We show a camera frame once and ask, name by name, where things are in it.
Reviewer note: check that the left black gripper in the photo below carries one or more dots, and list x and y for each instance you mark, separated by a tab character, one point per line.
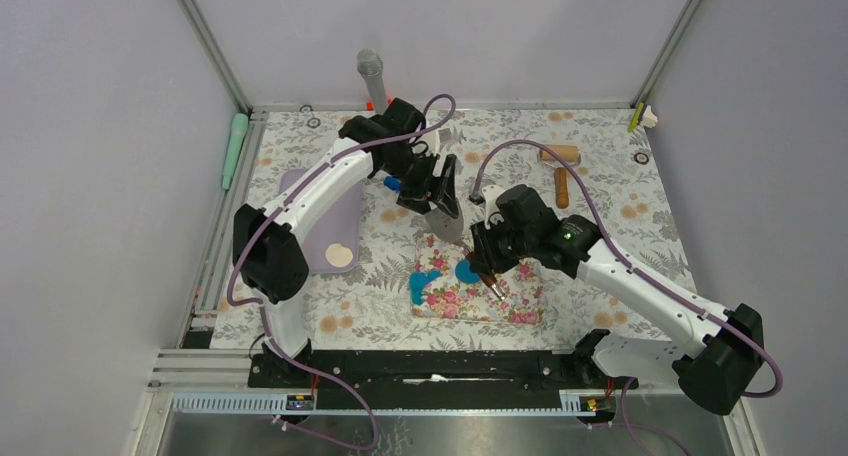
439	189

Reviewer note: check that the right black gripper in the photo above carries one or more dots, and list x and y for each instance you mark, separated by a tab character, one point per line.
483	248

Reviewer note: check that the metal scraper wooden handle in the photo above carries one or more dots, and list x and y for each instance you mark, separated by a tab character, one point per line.
450	230

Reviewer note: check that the floral cutting board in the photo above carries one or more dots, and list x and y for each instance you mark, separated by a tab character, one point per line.
448	298

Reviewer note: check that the purple tray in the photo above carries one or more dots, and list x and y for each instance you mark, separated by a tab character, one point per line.
338	234

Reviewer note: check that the blue dough scrap strip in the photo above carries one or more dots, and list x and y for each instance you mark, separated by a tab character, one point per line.
418	281

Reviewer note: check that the wooden rolling pin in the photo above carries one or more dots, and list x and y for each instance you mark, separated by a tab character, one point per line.
570	154

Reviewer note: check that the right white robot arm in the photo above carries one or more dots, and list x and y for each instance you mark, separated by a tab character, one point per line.
712	353

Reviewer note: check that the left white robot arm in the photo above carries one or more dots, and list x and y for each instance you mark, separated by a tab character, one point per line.
269	265

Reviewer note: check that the blue dough piece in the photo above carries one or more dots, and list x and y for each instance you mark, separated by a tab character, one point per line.
392	184

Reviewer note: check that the beige dough disc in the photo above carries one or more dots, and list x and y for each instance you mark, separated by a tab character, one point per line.
338	255

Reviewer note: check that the red clip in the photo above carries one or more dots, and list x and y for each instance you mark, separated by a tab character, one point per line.
370	106

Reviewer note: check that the floral tablecloth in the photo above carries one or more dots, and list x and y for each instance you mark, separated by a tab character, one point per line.
369	307

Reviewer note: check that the grey microphone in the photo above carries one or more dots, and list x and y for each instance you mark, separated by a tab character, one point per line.
370	67

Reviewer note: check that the green marker pen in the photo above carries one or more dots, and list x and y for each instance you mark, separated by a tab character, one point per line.
238	131

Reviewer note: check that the white clip in corner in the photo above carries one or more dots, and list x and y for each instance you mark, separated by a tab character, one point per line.
648	118

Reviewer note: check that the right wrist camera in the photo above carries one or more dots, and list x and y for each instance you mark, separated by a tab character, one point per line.
492	213

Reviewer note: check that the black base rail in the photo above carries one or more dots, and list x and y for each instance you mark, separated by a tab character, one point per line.
433	380

